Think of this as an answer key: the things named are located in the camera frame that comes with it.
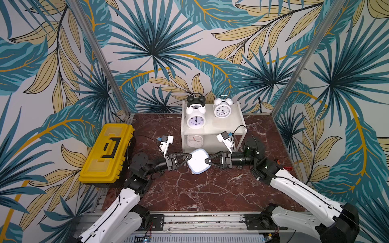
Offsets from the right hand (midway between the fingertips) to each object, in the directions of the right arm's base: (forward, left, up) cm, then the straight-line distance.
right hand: (206, 161), depth 61 cm
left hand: (+1, +6, 0) cm, 6 cm away
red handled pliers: (+8, -50, -27) cm, 57 cm away
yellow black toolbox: (+6, +49, -13) cm, 51 cm away
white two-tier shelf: (+18, -2, -9) cm, 20 cm away
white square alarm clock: (+17, +4, -10) cm, 20 cm away
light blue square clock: (-1, +4, 0) cm, 4 cm away
